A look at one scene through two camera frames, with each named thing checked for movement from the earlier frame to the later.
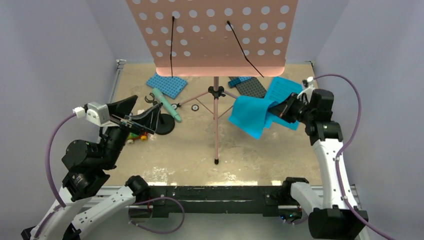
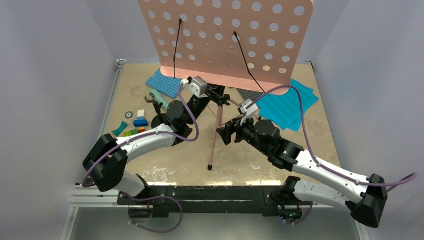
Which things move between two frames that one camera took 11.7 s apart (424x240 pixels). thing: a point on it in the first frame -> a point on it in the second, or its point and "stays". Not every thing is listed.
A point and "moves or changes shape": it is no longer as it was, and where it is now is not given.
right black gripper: (284, 108) -> (226, 132)
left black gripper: (146, 120) -> (216, 91)
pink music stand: (215, 38) moves or changes shape
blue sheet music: (249, 113) -> (308, 99)
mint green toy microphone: (166, 105) stays
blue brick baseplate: (171, 86) stays
